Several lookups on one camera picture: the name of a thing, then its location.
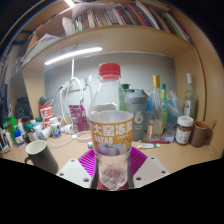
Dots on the black mug with white inside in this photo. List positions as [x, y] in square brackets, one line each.
[41, 158]

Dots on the white bottle with blue label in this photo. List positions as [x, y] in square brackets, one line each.
[55, 128]

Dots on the wooden shelf unit with books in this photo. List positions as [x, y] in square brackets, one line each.
[133, 36]

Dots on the white wall power outlet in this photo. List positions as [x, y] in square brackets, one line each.
[77, 85]

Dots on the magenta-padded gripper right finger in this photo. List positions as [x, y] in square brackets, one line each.
[140, 160]

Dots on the white and green tube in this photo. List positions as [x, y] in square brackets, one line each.
[148, 146]

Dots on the tall green bottle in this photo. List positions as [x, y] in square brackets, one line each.
[124, 95]

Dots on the grey shaker bottle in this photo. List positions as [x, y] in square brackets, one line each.
[139, 115]

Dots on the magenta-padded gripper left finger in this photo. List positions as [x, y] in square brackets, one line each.
[86, 163]

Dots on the magenta pouch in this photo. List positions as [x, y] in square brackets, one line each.
[78, 118]

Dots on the clear red-capped drink bottle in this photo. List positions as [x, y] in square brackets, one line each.
[111, 133]

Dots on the clear glass bottle white cap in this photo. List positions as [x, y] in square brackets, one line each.
[190, 103]

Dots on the white box with blue lid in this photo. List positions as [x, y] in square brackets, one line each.
[19, 138]

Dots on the brown jar with white lid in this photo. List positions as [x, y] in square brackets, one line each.
[184, 131]

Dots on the glass bottle with yellow cap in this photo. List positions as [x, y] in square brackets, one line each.
[155, 113]

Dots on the slim bottle with green cap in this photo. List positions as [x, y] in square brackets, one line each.
[164, 100]

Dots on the brown mug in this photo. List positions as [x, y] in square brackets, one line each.
[199, 134]

